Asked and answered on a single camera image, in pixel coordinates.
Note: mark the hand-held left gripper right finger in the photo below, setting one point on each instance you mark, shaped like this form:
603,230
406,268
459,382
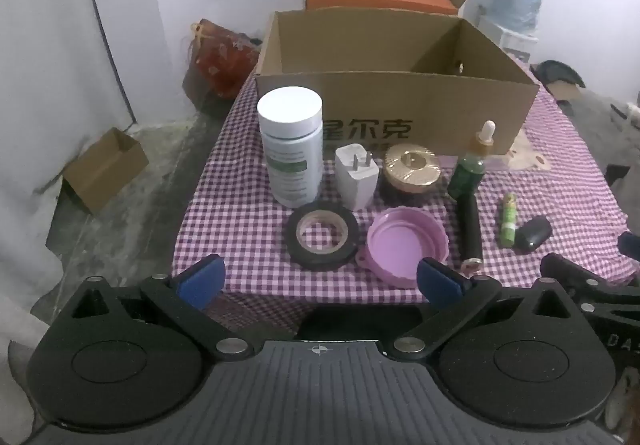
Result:
440,282

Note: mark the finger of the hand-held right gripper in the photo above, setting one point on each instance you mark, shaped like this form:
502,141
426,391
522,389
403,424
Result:
570,272
631,246

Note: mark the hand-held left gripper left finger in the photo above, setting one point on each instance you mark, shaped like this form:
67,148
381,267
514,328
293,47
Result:
202,277

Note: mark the pink plastic lid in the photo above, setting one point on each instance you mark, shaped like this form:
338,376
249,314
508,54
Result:
402,250

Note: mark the small black oval case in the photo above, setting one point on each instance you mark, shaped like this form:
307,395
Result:
534,234

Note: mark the black tube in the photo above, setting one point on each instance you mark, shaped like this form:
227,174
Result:
471,230

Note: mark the green lip balm stick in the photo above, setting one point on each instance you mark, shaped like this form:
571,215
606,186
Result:
509,220

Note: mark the black tape roll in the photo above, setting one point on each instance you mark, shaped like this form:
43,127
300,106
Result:
300,250

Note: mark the green dropper bottle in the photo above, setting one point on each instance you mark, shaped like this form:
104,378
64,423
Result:
467,175

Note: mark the gold round jar lid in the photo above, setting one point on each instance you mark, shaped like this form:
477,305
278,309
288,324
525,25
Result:
412,170

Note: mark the white charger plug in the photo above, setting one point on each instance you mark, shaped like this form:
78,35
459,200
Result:
355,180

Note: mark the white plastic bottle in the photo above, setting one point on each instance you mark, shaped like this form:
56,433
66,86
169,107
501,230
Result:
290,125

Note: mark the purple checkered tablecloth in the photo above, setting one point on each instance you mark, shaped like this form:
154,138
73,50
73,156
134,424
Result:
250,235

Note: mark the small cardboard box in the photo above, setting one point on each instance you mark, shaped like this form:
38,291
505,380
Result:
100,170

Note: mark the dark curved object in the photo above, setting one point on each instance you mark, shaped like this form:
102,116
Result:
555,70

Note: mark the red gift bag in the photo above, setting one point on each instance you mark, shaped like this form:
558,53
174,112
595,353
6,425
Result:
220,60

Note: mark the white water dispenser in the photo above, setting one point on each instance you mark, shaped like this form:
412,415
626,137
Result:
510,40

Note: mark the white wall covering sheet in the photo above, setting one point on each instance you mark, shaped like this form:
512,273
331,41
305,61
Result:
50,100

